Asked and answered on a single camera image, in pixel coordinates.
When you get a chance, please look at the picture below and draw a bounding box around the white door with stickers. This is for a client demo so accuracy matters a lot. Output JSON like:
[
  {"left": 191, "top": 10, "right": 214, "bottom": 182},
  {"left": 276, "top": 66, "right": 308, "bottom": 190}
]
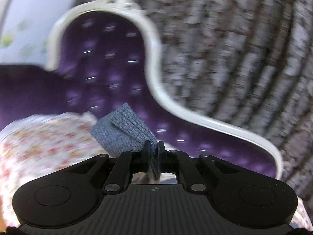
[{"left": 1, "top": 0, "right": 75, "bottom": 66}]

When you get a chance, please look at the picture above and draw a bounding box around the purple tufted white-framed headboard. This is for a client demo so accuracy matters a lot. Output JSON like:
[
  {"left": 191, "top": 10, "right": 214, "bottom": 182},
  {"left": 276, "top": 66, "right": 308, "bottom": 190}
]
[{"left": 1, "top": 0, "right": 283, "bottom": 179}]

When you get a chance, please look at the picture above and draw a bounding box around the grey white striped knit garment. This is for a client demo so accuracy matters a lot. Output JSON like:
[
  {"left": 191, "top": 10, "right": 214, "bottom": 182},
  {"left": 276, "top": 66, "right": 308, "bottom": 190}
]
[{"left": 90, "top": 103, "right": 161, "bottom": 180}]

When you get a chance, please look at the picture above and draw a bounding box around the dark damask patterned curtain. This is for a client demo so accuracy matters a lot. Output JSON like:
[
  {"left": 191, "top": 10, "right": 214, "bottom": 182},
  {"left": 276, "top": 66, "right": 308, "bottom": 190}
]
[{"left": 76, "top": 0, "right": 312, "bottom": 201}]

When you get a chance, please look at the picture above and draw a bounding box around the floral bedspread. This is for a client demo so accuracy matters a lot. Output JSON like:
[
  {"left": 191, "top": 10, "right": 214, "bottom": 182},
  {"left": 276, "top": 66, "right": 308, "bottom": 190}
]
[{"left": 0, "top": 111, "right": 307, "bottom": 232}]

